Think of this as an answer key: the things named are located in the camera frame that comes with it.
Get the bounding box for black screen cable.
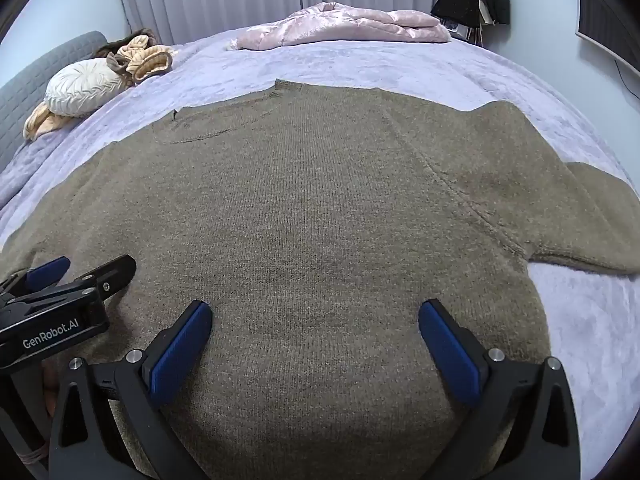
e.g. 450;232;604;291
614;57;640;106

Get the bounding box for olive brown knitted sweater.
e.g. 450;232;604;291
0;79;640;480

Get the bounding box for black bag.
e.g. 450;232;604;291
431;0;483;26

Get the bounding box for pink quilted jacket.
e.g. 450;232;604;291
225;2;452;52

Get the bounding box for dark brown furry cushion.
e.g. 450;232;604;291
97;26;158;58

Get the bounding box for lilac fleece bed blanket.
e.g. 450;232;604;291
0;35;640;480

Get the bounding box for white round pleated pillow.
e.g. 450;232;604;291
45;58;123;113

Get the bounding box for beige ruffled plush toy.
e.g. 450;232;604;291
23;32;173;141

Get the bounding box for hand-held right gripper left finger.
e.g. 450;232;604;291
48;300;213;480

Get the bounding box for wall-mounted curved screen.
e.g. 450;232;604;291
575;0;640;73

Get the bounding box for grey quilted headboard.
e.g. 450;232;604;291
0;31;108;171

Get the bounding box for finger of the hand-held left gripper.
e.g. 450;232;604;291
0;256;71;306
50;255;137;306

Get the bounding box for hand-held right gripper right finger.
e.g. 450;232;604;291
418;299;581;480

